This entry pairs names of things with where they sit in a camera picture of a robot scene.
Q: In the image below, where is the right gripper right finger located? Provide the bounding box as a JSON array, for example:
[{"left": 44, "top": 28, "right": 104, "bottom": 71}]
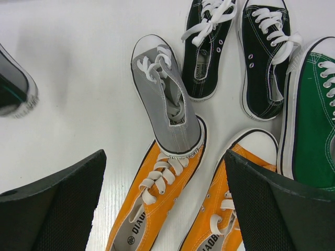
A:
[{"left": 224, "top": 150, "right": 334, "bottom": 250}]

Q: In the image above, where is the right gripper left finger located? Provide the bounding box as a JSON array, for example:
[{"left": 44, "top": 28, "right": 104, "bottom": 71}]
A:
[{"left": 1, "top": 150, "right": 107, "bottom": 250}]

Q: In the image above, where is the grey sneaker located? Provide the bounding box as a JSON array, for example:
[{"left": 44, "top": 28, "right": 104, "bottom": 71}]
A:
[
  {"left": 1, "top": 47, "right": 39, "bottom": 118},
  {"left": 131, "top": 34, "right": 206, "bottom": 159}
]

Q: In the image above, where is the orange sneaker right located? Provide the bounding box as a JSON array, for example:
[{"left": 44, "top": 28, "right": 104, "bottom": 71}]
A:
[{"left": 179, "top": 128, "right": 278, "bottom": 250}]

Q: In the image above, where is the orange sneaker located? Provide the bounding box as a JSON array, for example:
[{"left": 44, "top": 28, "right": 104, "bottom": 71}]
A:
[
  {"left": 179, "top": 128, "right": 278, "bottom": 250},
  {"left": 104, "top": 115, "right": 209, "bottom": 251}
]

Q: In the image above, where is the green sneaker left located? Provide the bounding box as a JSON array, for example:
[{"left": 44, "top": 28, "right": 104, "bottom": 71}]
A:
[{"left": 277, "top": 37, "right": 334, "bottom": 192}]

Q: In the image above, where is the orange sneaker left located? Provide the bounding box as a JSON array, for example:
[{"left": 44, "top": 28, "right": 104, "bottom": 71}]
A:
[{"left": 104, "top": 115, "right": 209, "bottom": 251}]

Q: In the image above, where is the black sneaker back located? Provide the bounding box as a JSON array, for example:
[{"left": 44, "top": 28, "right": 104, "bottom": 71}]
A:
[{"left": 238, "top": 0, "right": 303, "bottom": 121}]

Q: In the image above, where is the black sneaker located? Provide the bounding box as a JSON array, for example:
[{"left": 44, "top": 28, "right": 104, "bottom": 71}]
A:
[
  {"left": 181, "top": 0, "right": 238, "bottom": 102},
  {"left": 238, "top": 0, "right": 303, "bottom": 121}
]

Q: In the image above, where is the black sneaker front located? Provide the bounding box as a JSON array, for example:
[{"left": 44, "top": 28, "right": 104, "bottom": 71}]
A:
[{"left": 181, "top": 0, "right": 238, "bottom": 102}]

